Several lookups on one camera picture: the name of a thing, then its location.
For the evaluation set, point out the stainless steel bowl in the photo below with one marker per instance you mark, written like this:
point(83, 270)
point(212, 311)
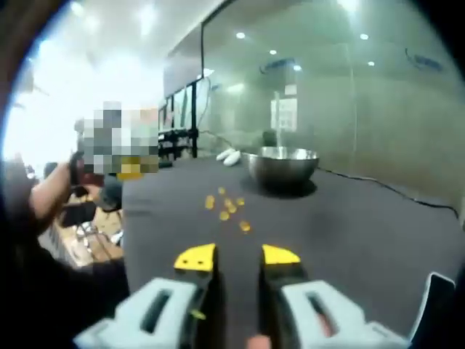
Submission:
point(279, 167)

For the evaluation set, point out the person's right hand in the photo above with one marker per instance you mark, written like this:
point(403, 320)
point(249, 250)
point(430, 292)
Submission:
point(258, 343)

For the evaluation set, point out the dark grey table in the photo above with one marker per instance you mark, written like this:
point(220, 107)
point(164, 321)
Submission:
point(327, 236)

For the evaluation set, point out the white slatted unit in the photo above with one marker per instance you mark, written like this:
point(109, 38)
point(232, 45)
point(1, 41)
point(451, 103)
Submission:
point(54, 238)

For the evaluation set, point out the small black object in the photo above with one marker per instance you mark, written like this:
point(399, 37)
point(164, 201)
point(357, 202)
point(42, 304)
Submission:
point(165, 164)

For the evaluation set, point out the white oblong object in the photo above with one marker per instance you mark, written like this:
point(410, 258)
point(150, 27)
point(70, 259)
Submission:
point(233, 160)
point(223, 155)

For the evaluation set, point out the black metal rack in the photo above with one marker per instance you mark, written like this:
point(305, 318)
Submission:
point(178, 135)

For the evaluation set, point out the dark box behind glass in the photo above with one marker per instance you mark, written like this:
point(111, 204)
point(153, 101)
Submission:
point(269, 138)

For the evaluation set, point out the white paper notice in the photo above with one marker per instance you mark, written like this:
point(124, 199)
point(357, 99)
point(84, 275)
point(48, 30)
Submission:
point(283, 114)

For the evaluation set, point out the black metal frame post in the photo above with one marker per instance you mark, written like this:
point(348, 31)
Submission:
point(196, 120)

